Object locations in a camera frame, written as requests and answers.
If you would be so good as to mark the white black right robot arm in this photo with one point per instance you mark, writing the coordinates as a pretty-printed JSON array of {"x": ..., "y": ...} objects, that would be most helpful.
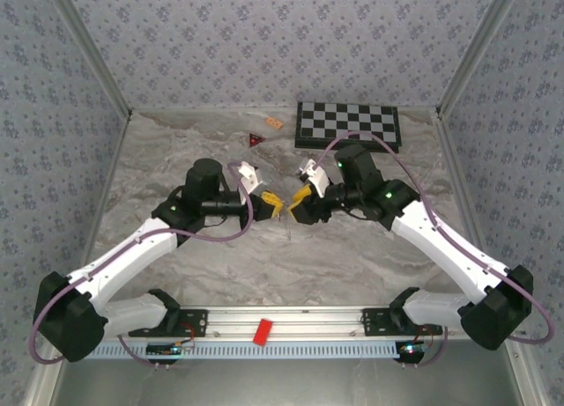
[{"x": 440, "y": 247}]

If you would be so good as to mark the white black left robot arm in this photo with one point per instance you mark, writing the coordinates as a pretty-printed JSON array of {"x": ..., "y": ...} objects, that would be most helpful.
[{"x": 128, "y": 252}]

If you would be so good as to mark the red black triangle piece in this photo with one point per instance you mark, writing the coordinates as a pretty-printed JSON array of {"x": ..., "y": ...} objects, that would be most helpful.
[{"x": 255, "y": 138}]

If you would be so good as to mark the black white chessboard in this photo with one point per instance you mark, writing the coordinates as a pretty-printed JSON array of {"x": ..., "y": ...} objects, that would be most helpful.
[{"x": 348, "y": 120}]

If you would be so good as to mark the small orange block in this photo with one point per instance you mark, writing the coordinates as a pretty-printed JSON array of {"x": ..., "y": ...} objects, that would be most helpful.
[{"x": 274, "y": 123}]

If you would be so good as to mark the red rectangular block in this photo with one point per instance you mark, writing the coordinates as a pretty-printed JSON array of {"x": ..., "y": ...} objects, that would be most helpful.
[{"x": 263, "y": 332}]

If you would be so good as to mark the black mounting plate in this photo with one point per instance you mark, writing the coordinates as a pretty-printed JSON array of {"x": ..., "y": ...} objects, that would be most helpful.
[
  {"x": 372, "y": 320},
  {"x": 200, "y": 322}
]

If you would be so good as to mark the small circuit board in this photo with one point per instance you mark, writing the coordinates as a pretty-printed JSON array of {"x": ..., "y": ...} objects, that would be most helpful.
[
  {"x": 412, "y": 349},
  {"x": 163, "y": 349}
]

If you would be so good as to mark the grey metal panel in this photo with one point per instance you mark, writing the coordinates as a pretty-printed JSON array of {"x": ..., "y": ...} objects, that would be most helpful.
[{"x": 282, "y": 384}]

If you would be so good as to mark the aluminium frame rail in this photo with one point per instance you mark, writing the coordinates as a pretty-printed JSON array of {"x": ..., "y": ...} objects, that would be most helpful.
[
  {"x": 111, "y": 168},
  {"x": 455, "y": 168}
]

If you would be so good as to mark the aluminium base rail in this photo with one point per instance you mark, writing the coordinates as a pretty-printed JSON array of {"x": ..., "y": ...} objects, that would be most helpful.
[{"x": 308, "y": 324}]

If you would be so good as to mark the aluminium frame post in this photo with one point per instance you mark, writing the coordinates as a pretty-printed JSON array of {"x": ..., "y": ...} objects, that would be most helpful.
[{"x": 475, "y": 49}]

